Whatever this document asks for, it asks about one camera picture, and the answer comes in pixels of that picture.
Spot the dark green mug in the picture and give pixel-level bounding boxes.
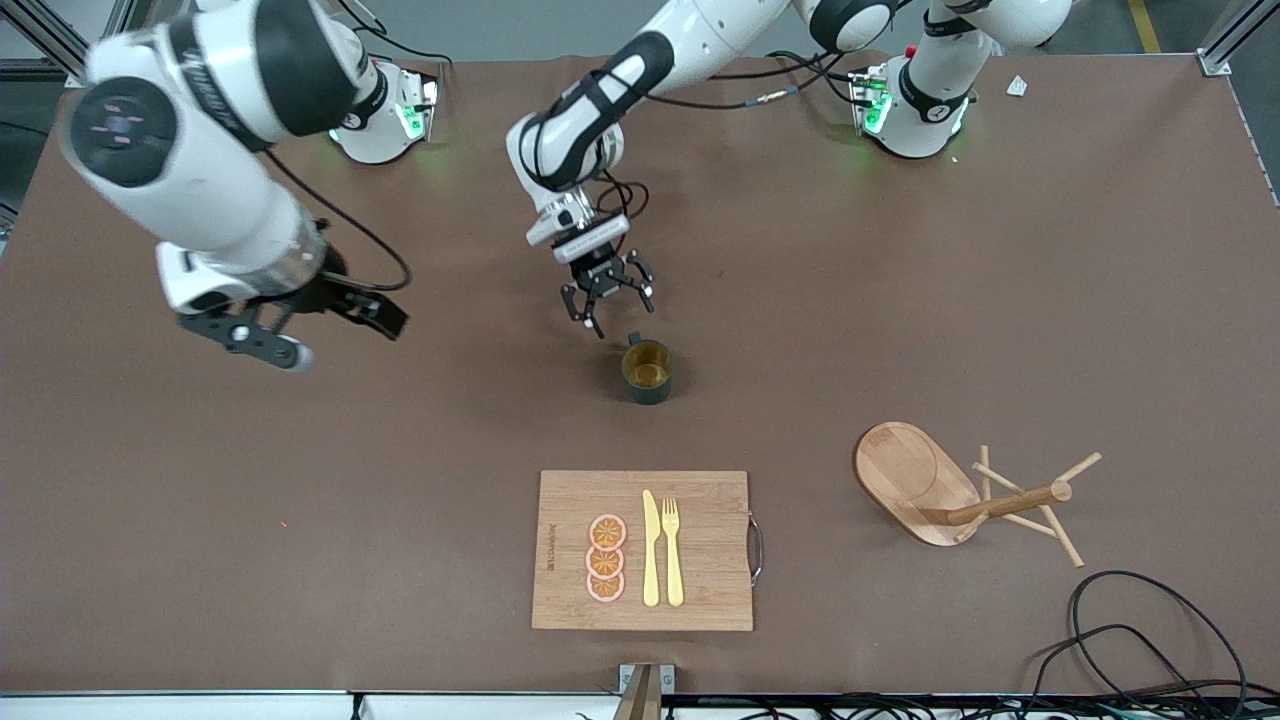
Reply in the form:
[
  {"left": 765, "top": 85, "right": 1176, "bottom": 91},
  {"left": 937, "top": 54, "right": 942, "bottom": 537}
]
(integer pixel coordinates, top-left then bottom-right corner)
[{"left": 620, "top": 331, "right": 675, "bottom": 406}]

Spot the yellow plastic knife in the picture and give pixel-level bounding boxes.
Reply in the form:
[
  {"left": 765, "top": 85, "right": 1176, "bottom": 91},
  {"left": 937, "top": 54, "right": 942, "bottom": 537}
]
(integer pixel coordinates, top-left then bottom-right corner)
[{"left": 641, "top": 489, "right": 663, "bottom": 608}]

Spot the yellow plastic fork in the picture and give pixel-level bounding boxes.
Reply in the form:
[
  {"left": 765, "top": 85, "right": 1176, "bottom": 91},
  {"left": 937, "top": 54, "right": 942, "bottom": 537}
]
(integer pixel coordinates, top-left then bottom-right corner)
[{"left": 661, "top": 497, "right": 686, "bottom": 608}]

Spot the bamboo cutting board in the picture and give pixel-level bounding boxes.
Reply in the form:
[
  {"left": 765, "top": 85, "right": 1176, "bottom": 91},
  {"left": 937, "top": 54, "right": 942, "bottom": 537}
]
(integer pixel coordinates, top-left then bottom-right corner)
[{"left": 530, "top": 469, "right": 756, "bottom": 633}]

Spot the wooden mug tree stand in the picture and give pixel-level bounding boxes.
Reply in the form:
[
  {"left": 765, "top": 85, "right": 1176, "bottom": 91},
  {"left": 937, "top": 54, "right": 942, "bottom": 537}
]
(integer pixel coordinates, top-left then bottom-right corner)
[{"left": 853, "top": 421, "right": 1104, "bottom": 569}]

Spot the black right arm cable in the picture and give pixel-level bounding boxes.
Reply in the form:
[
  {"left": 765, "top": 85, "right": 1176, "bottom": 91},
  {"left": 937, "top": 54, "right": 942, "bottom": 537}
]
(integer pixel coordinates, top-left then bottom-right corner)
[{"left": 262, "top": 150, "right": 413, "bottom": 293}]

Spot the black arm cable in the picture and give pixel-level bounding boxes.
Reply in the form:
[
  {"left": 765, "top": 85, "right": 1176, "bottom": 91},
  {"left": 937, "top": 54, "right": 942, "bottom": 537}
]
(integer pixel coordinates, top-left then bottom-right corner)
[
  {"left": 640, "top": 50, "right": 901, "bottom": 111},
  {"left": 262, "top": 150, "right": 413, "bottom": 293}
]

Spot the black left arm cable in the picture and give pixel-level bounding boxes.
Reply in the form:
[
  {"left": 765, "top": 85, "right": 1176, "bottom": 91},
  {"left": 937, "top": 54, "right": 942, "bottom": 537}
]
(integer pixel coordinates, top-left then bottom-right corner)
[{"left": 640, "top": 50, "right": 901, "bottom": 111}]

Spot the aluminium frame profile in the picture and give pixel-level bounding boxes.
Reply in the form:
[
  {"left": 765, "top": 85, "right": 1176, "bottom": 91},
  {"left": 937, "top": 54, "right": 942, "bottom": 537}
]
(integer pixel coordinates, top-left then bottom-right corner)
[
  {"left": 1197, "top": 0, "right": 1280, "bottom": 77},
  {"left": 0, "top": 0, "right": 136, "bottom": 86}
]

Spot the white table edge rail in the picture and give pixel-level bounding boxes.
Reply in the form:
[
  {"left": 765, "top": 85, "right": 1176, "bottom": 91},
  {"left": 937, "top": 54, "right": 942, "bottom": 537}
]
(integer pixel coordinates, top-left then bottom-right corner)
[{"left": 0, "top": 690, "right": 616, "bottom": 720}]

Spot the metal mounting bracket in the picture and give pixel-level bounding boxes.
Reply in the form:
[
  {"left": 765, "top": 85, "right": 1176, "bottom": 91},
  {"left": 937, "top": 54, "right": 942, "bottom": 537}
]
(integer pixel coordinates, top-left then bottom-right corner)
[{"left": 615, "top": 663, "right": 677, "bottom": 720}]

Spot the black cable bundle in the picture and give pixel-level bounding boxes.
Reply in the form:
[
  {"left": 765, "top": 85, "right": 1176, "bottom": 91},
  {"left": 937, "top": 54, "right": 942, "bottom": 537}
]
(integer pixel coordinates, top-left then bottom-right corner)
[{"left": 665, "top": 692, "right": 1280, "bottom": 720}]

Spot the black looped cable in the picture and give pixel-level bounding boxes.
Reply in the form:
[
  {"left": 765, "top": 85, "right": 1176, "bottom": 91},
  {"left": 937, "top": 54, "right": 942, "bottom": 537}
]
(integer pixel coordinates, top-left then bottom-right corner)
[
  {"left": 1068, "top": 570, "right": 1251, "bottom": 720},
  {"left": 1025, "top": 624, "right": 1216, "bottom": 720}
]

